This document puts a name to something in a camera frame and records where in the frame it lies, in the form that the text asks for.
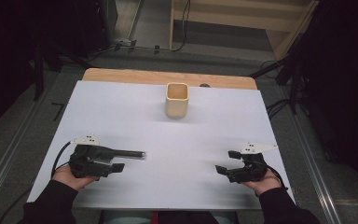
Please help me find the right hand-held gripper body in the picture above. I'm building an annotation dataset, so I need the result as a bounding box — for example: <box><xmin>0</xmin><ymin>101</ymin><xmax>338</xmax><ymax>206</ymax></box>
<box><xmin>227</xmin><ymin>142</ymin><xmax>278</xmax><ymax>184</ymax></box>

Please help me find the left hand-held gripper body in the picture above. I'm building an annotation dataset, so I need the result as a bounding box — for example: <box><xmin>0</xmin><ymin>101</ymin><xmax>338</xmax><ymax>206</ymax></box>
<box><xmin>69</xmin><ymin>133</ymin><xmax>116</xmax><ymax>180</ymax></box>

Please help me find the beige square cup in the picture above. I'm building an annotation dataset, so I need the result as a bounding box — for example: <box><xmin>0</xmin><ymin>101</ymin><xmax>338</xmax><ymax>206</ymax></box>
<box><xmin>165</xmin><ymin>82</ymin><xmax>190</xmax><ymax>119</ymax></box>

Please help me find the person's right hand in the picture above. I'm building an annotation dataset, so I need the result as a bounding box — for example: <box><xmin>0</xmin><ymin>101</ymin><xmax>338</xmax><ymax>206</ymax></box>
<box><xmin>241</xmin><ymin>169</ymin><xmax>283</xmax><ymax>196</ymax></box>

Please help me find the person's left hand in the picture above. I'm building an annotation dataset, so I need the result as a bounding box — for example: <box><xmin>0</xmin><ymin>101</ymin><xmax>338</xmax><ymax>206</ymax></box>
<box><xmin>51</xmin><ymin>164</ymin><xmax>99</xmax><ymax>191</ymax></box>

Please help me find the person's lap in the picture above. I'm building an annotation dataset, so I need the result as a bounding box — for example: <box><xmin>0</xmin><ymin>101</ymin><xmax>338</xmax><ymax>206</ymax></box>
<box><xmin>99</xmin><ymin>209</ymin><xmax>241</xmax><ymax>224</ymax></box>

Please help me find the white board sheet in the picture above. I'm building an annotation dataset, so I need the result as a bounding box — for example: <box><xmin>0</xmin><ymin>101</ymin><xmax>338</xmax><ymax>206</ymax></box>
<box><xmin>27</xmin><ymin>79</ymin><xmax>296</xmax><ymax>211</ymax></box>

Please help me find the black tripod stand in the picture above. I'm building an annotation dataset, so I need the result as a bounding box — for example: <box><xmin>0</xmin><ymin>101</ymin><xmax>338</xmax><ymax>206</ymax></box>
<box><xmin>250</xmin><ymin>55</ymin><xmax>309</xmax><ymax>115</ymax></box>

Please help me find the black metal stand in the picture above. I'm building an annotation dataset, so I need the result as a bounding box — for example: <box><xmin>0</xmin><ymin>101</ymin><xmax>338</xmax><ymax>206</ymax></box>
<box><xmin>32</xmin><ymin>40</ymin><xmax>63</xmax><ymax>102</ymax></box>

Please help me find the dark curtain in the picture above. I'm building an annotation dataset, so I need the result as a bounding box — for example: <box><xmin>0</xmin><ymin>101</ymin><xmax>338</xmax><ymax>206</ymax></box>
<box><xmin>292</xmin><ymin>0</ymin><xmax>358</xmax><ymax>216</ymax></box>
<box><xmin>0</xmin><ymin>0</ymin><xmax>115</xmax><ymax>141</ymax></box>

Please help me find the light wooden shelf unit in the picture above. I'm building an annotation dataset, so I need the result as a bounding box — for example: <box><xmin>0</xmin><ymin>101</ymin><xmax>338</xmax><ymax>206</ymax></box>
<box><xmin>169</xmin><ymin>0</ymin><xmax>320</xmax><ymax>61</ymax></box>

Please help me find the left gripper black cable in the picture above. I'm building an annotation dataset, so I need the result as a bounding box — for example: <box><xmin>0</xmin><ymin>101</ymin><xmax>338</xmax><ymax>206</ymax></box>
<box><xmin>50</xmin><ymin>141</ymin><xmax>73</xmax><ymax>179</ymax></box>

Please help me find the black floor cables bundle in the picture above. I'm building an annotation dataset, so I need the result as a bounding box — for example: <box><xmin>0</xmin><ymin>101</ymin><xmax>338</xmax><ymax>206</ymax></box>
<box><xmin>265</xmin><ymin>98</ymin><xmax>293</xmax><ymax>119</ymax></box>

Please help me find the aluminium floor rail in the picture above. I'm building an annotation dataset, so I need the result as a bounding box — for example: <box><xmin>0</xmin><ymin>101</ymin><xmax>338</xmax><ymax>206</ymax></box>
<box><xmin>278</xmin><ymin>87</ymin><xmax>343</xmax><ymax>224</ymax></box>
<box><xmin>0</xmin><ymin>92</ymin><xmax>49</xmax><ymax>218</ymax></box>

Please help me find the thin black floor cable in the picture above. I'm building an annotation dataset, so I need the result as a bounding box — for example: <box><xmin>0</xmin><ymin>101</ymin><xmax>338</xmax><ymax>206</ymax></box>
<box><xmin>0</xmin><ymin>186</ymin><xmax>34</xmax><ymax>224</ymax></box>

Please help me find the hanging black cable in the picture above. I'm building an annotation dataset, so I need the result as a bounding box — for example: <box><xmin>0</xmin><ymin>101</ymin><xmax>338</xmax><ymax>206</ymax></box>
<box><xmin>171</xmin><ymin>0</ymin><xmax>191</xmax><ymax>52</ymax></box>

